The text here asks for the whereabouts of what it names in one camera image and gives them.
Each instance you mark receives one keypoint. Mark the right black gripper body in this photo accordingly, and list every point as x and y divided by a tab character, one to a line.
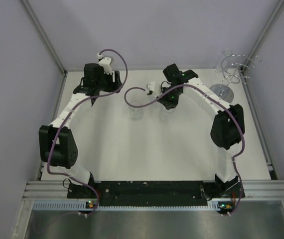
171	99

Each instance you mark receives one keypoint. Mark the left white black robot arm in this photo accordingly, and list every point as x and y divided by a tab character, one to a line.
57	144

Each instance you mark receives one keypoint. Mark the chrome wine glass rack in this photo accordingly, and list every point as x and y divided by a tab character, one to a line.
228	67

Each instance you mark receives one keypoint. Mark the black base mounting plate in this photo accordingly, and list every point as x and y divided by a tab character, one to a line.
155	193

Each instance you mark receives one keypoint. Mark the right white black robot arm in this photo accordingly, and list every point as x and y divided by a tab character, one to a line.
228	125

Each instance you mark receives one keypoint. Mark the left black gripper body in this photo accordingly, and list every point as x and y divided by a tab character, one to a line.
106	83

